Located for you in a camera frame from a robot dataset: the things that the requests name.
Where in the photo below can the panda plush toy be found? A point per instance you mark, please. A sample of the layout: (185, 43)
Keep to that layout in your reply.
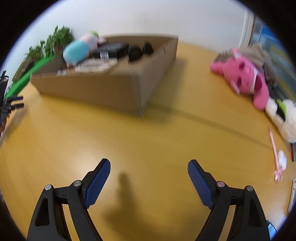
(288, 120)

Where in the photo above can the beige folded cloth bag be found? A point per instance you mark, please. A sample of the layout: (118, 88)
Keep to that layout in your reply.
(261, 55)

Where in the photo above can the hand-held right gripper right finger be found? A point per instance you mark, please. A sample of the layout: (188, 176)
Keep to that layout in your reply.
(200, 183)

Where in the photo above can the grey blue device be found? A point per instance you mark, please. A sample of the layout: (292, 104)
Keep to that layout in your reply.
(271, 230)

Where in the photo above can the red pencil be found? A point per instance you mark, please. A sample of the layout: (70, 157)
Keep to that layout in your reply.
(292, 151)

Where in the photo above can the pink pen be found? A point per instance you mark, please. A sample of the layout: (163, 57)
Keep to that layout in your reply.
(274, 150)

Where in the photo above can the pink pig plush toy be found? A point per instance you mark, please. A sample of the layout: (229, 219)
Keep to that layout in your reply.
(76, 51)

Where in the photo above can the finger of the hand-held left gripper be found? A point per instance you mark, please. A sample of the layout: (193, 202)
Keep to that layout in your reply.
(16, 99)
(17, 106)

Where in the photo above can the white flat object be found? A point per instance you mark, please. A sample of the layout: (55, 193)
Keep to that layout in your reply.
(292, 197)

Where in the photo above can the black sunglasses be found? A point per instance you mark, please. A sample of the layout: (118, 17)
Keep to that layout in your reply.
(138, 53)

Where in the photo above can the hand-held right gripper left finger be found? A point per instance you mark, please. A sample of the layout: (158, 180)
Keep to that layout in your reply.
(97, 185)

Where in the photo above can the green potted plant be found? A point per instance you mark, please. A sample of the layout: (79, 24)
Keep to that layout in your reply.
(34, 52)
(59, 38)

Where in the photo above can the green table cloth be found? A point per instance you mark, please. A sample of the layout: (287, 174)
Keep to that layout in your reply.
(25, 76)

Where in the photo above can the black product box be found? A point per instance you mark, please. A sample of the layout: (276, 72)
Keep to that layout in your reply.
(113, 49)

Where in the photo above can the brown cardboard box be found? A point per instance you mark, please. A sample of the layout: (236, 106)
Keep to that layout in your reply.
(92, 90)

